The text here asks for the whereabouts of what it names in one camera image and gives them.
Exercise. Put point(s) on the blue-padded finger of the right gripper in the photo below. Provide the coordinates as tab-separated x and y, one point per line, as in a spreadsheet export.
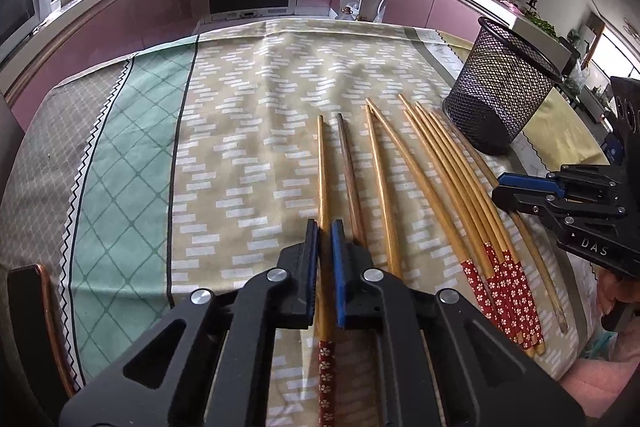
530	181

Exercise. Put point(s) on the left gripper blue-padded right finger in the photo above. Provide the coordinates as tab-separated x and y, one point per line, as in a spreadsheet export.
440	361

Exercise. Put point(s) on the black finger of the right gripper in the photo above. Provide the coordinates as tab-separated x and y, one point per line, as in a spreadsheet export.
530	201

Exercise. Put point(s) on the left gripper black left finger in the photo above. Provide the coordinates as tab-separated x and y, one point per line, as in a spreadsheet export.
207	362

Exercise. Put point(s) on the bamboo chopstick red end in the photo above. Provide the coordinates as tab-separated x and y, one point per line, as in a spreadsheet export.
464	198
442	215
514	289
470	200

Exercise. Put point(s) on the black mesh utensil holder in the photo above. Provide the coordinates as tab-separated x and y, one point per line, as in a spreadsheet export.
503	82

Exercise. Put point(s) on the chopstick with red floral end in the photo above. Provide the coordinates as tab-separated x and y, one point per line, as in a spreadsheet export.
326	305

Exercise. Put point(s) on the plain bamboo chopstick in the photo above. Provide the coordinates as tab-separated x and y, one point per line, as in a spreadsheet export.
503	198

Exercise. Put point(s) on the dark brown wooden chopstick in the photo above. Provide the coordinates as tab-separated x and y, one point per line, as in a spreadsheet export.
355	211

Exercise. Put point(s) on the pink sleeve forearm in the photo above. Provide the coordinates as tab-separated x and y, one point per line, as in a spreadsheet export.
596	384

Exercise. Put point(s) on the pink kitchen cabinets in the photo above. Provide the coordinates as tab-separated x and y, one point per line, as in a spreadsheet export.
91	32

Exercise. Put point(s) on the right hand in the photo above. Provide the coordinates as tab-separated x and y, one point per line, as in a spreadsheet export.
615	295

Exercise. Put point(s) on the yellow cloth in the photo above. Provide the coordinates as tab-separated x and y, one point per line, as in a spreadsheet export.
553	137

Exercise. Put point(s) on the wooden chair back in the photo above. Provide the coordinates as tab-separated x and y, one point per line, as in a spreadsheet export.
36	337

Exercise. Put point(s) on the patterned beige tablecloth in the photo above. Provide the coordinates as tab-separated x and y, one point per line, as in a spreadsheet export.
194	164

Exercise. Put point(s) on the white microwave oven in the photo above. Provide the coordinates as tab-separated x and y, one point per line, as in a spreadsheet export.
18	19

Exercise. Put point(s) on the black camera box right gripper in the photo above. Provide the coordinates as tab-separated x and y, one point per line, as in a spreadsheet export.
625	145

